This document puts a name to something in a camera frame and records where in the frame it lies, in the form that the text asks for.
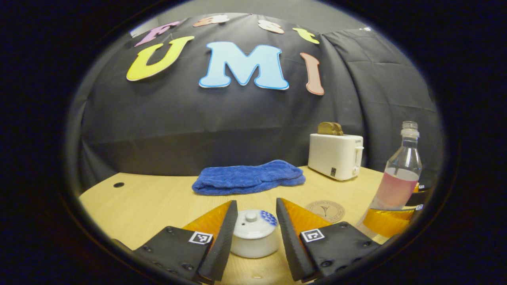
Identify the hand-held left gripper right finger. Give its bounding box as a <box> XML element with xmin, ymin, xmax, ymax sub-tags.
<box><xmin>276</xmin><ymin>198</ymin><xmax>383</xmax><ymax>283</ymax></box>

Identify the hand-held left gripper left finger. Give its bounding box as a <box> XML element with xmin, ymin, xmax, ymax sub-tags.
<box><xmin>119</xmin><ymin>200</ymin><xmax>238</xmax><ymax>284</ymax></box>

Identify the clear plastic water bottle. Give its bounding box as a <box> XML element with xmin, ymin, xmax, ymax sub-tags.
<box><xmin>356</xmin><ymin>121</ymin><xmax>423</xmax><ymax>238</ymax></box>

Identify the white ceramic teacup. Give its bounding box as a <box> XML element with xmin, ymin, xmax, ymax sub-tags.
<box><xmin>231</xmin><ymin>210</ymin><xmax>280</xmax><ymax>258</ymax></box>

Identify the round brown coaster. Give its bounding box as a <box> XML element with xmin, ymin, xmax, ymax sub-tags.
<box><xmin>305</xmin><ymin>200</ymin><xmax>345</xmax><ymax>223</ymax></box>

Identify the blue folded towel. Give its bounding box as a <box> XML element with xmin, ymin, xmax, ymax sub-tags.
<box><xmin>192</xmin><ymin>160</ymin><xmax>306</xmax><ymax>196</ymax></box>

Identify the white toaster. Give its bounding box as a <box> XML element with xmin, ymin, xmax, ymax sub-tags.
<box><xmin>308</xmin><ymin>133</ymin><xmax>364</xmax><ymax>181</ymax></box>

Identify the black backdrop cloth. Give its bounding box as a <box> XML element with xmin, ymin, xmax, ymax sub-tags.
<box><xmin>69</xmin><ymin>12</ymin><xmax>444</xmax><ymax>190</ymax></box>

